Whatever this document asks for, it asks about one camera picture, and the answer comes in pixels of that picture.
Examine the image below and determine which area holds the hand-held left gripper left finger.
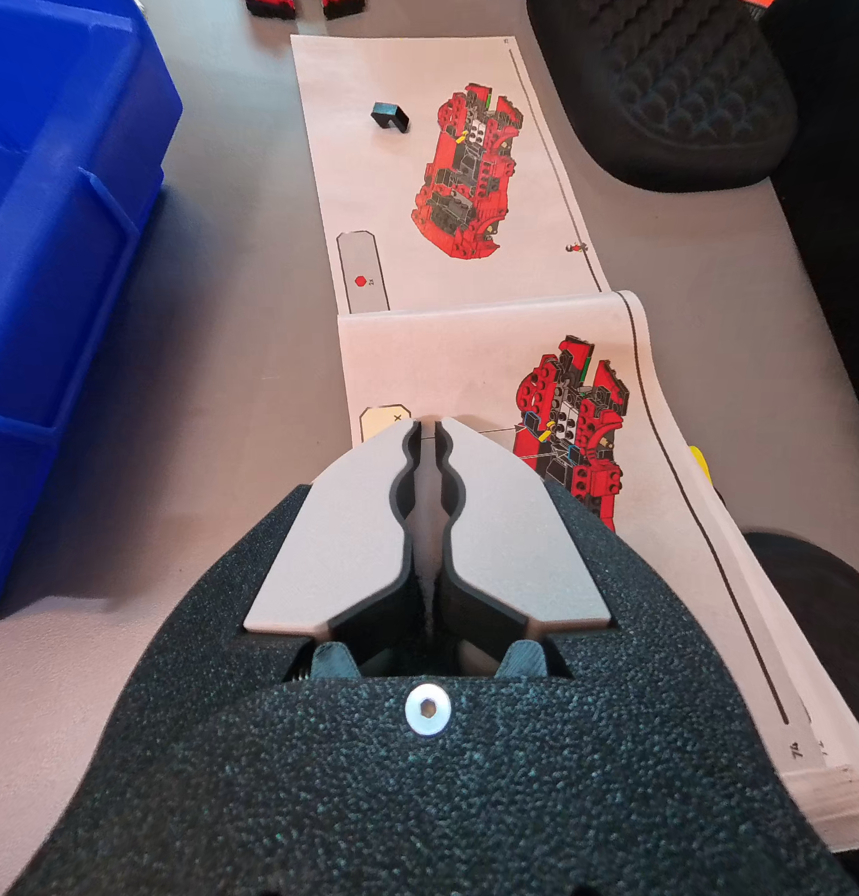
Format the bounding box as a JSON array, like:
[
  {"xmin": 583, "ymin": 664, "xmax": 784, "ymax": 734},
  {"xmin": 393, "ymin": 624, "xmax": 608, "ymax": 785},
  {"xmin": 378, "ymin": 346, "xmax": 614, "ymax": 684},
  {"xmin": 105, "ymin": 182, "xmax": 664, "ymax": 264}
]
[{"xmin": 243, "ymin": 418, "xmax": 432, "ymax": 662}]

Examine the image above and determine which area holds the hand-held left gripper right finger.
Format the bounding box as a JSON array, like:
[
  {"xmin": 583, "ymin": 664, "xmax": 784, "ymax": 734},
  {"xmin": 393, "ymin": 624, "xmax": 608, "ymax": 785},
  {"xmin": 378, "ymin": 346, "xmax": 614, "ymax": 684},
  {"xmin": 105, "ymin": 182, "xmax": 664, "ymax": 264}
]
[{"xmin": 433, "ymin": 416, "xmax": 614, "ymax": 665}]

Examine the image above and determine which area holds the red toy brick car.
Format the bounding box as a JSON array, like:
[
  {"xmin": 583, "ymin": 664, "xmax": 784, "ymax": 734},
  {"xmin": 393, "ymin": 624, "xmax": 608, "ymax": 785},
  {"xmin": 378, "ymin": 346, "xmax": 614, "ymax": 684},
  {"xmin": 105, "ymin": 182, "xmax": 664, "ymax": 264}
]
[{"xmin": 246, "ymin": 0, "xmax": 366, "ymax": 21}]

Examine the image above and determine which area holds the black rounded pad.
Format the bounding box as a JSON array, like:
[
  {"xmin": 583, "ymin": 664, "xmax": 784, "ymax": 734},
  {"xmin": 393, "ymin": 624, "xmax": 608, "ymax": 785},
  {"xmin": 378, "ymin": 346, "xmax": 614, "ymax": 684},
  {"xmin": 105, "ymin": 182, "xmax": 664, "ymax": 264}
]
[{"xmin": 743, "ymin": 531, "xmax": 859, "ymax": 841}]

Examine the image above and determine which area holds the toy car instruction booklet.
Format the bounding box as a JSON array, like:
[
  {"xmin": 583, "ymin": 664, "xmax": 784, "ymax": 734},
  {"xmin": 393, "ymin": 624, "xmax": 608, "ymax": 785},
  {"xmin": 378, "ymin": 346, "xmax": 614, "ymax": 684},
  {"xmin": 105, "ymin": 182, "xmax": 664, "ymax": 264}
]
[{"xmin": 289, "ymin": 34, "xmax": 857, "ymax": 851}]

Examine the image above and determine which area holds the large blue plastic bin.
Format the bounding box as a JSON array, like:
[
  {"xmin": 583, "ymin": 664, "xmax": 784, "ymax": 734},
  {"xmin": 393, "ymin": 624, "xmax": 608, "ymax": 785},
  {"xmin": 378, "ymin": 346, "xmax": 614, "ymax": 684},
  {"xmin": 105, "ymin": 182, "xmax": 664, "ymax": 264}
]
[{"xmin": 0, "ymin": 0, "xmax": 184, "ymax": 625}]

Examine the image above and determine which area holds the black textured pad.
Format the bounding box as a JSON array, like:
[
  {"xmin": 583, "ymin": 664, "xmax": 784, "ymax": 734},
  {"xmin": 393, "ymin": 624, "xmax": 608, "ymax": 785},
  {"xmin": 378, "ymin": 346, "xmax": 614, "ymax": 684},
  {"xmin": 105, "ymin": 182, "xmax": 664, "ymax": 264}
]
[{"xmin": 526, "ymin": 0, "xmax": 800, "ymax": 193}]

